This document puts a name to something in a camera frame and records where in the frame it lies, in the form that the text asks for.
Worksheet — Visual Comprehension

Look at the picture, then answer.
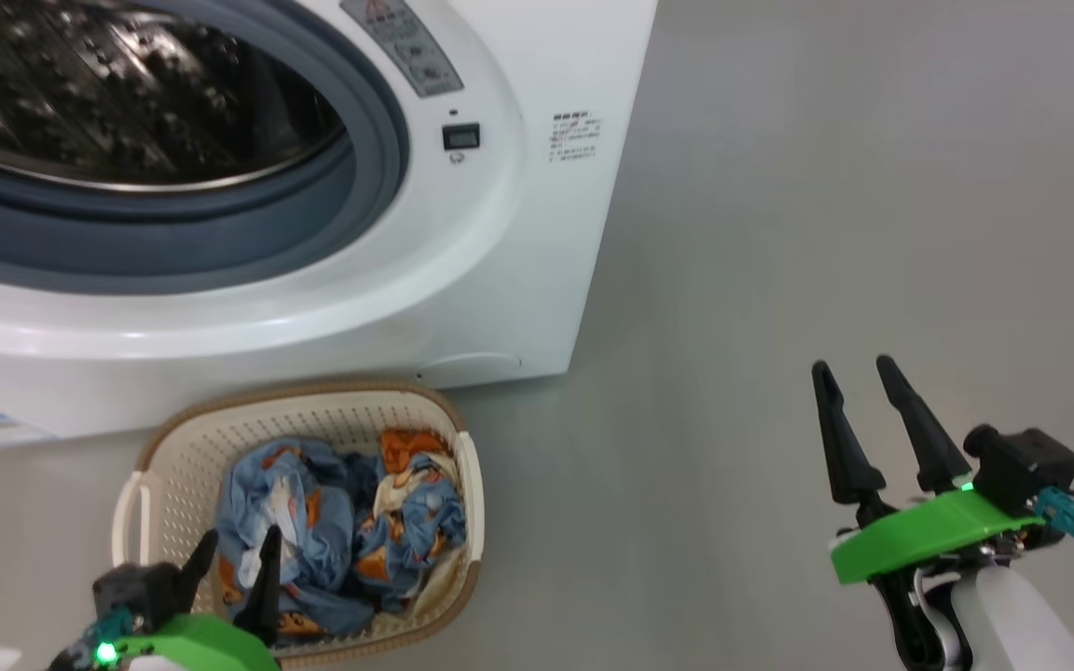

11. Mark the grey warning sticker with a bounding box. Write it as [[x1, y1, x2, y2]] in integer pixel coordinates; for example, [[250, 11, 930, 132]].
[[341, 0, 463, 99]]

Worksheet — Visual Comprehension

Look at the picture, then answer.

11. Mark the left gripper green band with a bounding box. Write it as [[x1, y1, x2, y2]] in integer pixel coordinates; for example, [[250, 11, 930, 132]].
[[113, 525, 284, 671]]

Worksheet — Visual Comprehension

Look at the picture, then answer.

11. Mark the cream perforated laundry basket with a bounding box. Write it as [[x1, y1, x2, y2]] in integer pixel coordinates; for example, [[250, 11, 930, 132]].
[[111, 380, 485, 668]]

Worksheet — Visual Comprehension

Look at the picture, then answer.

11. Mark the left cable with teal plug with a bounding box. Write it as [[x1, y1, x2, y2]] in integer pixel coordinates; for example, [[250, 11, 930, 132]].
[[50, 608, 132, 671]]

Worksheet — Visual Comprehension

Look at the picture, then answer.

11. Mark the stainless steel washing machine drum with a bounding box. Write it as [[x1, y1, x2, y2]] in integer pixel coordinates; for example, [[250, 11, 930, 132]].
[[0, 0, 351, 192]]

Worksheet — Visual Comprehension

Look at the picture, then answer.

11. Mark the blue garment with cream lining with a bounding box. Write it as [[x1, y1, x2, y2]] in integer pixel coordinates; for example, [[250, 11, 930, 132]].
[[355, 429, 469, 599]]

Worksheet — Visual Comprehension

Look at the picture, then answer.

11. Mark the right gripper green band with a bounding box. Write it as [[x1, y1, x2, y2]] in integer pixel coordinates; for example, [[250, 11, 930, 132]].
[[812, 354, 1046, 671]]

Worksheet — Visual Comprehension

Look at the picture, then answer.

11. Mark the white front-load washing machine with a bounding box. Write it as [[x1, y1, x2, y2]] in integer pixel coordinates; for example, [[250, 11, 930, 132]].
[[0, 0, 659, 448]]

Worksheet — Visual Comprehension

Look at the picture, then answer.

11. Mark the blue bear-print garment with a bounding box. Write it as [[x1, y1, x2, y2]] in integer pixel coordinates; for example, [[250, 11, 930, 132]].
[[216, 438, 379, 639]]

